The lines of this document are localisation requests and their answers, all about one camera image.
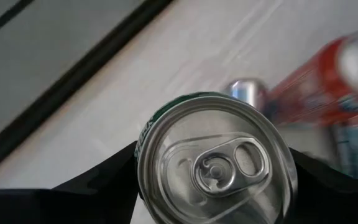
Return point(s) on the red soda can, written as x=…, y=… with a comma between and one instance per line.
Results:
x=309, y=90

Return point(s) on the light blue silver energy can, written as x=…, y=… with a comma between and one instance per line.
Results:
x=245, y=91

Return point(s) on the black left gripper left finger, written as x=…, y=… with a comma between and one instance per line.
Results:
x=57, y=208

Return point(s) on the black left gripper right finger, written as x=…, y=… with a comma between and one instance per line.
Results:
x=331, y=202

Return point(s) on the green lemon-lime soda can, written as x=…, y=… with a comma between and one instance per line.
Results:
x=216, y=168

